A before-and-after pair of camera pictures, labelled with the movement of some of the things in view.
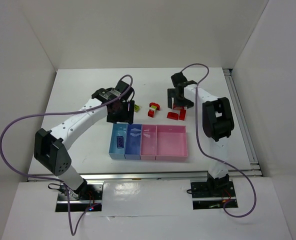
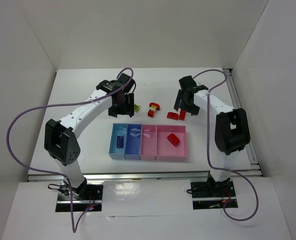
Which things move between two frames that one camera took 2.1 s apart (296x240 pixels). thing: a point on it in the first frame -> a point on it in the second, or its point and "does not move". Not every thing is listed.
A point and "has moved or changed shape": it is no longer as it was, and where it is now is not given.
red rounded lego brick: [178, 108] has moved or changed shape
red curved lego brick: [172, 115] does not move
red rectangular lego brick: [182, 114] does not move
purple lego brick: [120, 142] does not move
